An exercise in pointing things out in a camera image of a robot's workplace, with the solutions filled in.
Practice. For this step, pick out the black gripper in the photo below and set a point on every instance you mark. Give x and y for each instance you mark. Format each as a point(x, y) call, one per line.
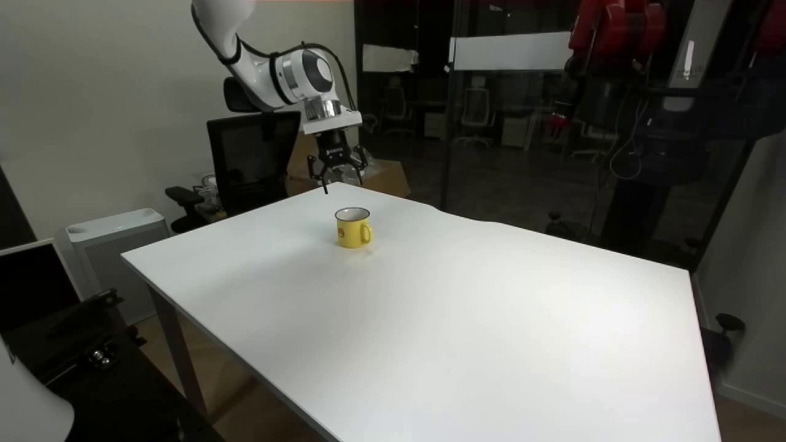
point(336, 152)

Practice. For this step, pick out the yellow enamel mug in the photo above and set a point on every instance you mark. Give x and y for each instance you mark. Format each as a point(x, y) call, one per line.
point(352, 230)

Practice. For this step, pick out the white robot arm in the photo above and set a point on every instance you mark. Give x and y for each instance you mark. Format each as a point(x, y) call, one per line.
point(262, 62)

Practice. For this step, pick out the black office chair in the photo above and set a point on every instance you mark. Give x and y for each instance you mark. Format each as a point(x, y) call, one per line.
point(246, 168)

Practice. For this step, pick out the white paper sheet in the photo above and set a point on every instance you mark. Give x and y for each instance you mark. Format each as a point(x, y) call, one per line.
point(390, 58)

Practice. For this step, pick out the grey background office chair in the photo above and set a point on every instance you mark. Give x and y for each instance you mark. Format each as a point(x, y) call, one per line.
point(481, 106)

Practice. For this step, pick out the white board panel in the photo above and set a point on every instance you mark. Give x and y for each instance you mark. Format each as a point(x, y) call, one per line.
point(507, 51)

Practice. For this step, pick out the white table leg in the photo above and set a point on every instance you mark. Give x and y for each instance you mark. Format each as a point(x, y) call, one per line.
point(179, 352)

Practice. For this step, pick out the white radiator heater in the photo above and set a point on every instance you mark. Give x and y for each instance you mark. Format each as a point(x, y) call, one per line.
point(111, 254)

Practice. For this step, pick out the red robot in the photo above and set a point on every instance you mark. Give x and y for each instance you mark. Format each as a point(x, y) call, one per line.
point(617, 28)

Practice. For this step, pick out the black equipment case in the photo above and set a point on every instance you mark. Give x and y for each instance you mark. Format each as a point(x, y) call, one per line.
point(76, 352)

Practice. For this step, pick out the white rounded cover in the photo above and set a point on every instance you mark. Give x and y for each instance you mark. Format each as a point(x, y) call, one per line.
point(28, 406)

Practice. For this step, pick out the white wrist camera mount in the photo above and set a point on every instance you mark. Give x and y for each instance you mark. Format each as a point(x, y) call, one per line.
point(333, 120)

